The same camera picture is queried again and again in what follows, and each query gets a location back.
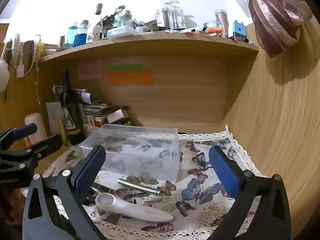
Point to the blue liquid bottle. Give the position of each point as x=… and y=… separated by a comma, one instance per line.
x=72, y=36

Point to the white handheld magnifier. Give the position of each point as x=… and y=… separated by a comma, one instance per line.
x=135, y=211

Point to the green sticky note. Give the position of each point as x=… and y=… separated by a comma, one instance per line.
x=126, y=67

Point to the white notepad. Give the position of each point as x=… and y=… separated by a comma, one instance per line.
x=53, y=115

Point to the pink cylinder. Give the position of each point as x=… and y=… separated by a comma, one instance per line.
x=37, y=120

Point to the clear jar of brown sticks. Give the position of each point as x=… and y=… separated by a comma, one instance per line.
x=222, y=21

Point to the orange tube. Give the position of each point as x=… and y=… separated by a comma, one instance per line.
x=215, y=30

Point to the small white cardboard box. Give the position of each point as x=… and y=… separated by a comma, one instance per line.
x=116, y=116

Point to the stack of books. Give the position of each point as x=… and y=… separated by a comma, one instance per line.
x=96, y=115

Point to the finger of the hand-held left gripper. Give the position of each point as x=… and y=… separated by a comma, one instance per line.
x=25, y=130
x=43, y=145

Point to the purple hanging bag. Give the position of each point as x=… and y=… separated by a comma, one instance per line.
x=275, y=17

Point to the hanging lace ribbon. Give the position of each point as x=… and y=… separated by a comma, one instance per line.
x=30, y=55

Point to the clear blister packaging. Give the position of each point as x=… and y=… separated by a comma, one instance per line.
x=171, y=15

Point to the small metal pin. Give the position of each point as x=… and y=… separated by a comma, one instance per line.
x=150, y=201

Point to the silver metal tube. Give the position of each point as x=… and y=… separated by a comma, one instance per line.
x=137, y=186

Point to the jar of blue beads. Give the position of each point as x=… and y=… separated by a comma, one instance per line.
x=82, y=35

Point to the orange sticky note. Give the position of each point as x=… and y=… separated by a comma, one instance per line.
x=131, y=78

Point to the yellow stick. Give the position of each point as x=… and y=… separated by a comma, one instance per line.
x=61, y=127

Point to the clear glass jar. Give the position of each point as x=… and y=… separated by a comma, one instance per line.
x=126, y=17

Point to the white paper tag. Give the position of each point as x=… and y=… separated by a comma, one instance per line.
x=20, y=71

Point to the dark metal clip tool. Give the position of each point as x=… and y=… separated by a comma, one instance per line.
x=102, y=188

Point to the green pump bottle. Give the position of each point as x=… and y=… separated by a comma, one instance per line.
x=118, y=17

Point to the pink sticky note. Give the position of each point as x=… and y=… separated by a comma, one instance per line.
x=91, y=70

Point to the rolled magazine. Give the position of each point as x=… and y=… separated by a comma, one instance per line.
x=80, y=93

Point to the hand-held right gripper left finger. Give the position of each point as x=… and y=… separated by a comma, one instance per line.
x=89, y=171

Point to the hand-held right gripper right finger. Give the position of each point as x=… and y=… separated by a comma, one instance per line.
x=223, y=173

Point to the dark wine bottle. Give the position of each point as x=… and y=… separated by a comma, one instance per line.
x=67, y=97

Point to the clear plastic storage box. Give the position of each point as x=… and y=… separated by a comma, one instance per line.
x=140, y=140

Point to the butterfly printed lace cloth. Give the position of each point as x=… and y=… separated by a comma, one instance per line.
x=200, y=160

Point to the wooden shelf board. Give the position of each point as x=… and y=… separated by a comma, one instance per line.
x=150, y=42

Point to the white printed mug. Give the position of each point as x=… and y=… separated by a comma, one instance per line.
x=94, y=33

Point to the white fluffy pompom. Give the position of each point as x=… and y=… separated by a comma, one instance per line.
x=3, y=75

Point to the blue block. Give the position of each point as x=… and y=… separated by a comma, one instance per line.
x=238, y=30

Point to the white flat plastic case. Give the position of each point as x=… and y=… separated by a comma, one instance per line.
x=122, y=32

